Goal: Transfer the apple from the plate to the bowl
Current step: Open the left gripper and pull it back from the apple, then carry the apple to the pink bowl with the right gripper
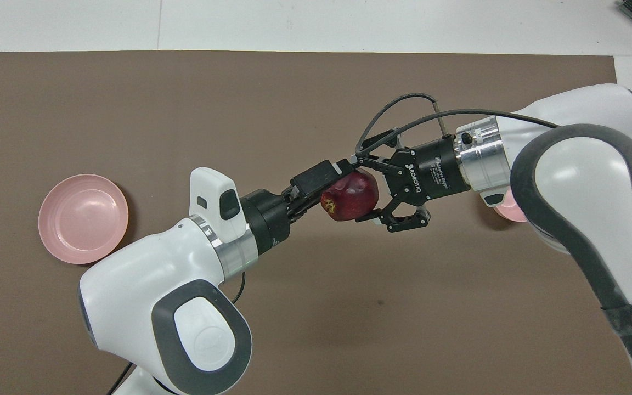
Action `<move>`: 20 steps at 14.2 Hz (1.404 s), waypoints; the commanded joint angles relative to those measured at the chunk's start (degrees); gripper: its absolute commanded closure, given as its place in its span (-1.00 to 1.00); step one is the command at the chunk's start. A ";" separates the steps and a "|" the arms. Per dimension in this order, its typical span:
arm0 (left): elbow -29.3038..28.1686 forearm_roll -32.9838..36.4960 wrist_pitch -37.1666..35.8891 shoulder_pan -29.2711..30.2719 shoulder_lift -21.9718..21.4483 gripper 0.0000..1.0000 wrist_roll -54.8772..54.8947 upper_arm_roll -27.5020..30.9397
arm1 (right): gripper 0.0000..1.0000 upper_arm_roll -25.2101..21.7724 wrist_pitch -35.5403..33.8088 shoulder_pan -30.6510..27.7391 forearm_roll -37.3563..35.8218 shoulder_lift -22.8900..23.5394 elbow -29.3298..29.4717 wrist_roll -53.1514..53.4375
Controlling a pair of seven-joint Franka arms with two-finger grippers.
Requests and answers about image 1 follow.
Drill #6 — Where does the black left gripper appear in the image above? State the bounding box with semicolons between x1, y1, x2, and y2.
239;159;354;256

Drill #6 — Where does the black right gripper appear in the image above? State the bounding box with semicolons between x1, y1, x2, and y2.
353;128;471;234

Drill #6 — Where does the dark red apple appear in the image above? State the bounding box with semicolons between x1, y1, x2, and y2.
320;169;380;222

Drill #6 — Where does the pink bowl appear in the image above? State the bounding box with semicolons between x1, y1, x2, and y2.
479;189;529;223

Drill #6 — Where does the pink plate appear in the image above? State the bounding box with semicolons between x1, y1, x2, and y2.
38;174;129;266

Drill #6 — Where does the brown table mat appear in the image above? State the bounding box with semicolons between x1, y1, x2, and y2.
0;50;632;395

